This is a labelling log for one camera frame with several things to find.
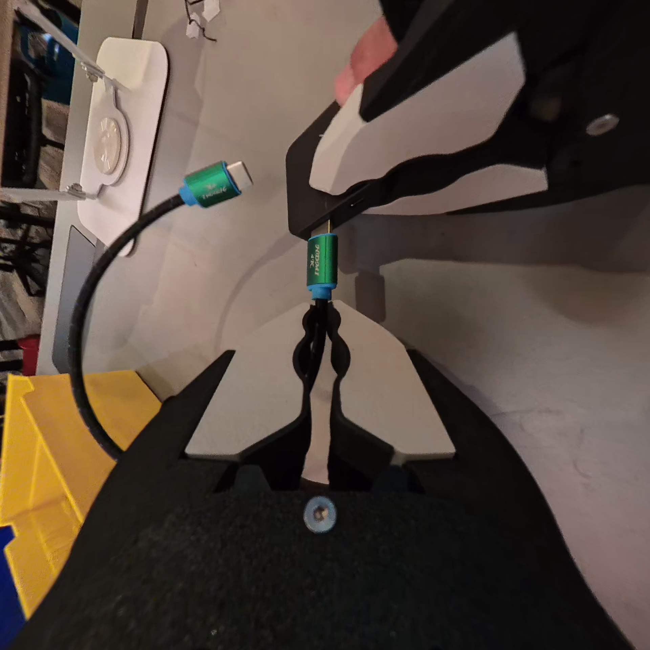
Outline blue plastic bin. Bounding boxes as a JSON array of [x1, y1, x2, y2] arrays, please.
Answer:
[[0, 525, 27, 650]]

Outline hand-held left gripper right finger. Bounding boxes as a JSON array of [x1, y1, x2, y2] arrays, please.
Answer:
[[327, 299, 458, 491]]

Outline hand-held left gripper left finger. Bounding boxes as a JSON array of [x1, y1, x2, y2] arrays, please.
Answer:
[[184, 301, 312, 491]]

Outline person's right hand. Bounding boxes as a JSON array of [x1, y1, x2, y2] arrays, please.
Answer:
[[335, 15, 399, 102]]

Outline wooden book stand black pad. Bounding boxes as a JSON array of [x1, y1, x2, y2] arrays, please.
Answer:
[[0, 0, 171, 257]]

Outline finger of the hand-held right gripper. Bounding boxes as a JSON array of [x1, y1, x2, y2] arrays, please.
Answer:
[[309, 31, 529, 199], [350, 162, 551, 216]]

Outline black adapter hub with cable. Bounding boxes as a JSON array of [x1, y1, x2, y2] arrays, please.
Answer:
[[285, 99, 392, 240]]

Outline braided cable with green plugs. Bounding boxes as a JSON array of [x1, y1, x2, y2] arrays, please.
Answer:
[[68, 160, 341, 463]]

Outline yellow plastic bin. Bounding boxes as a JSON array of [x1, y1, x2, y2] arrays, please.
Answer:
[[0, 370, 163, 618]]

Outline small white plastic clips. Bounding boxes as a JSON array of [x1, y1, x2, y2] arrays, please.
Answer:
[[184, 0, 221, 42]]

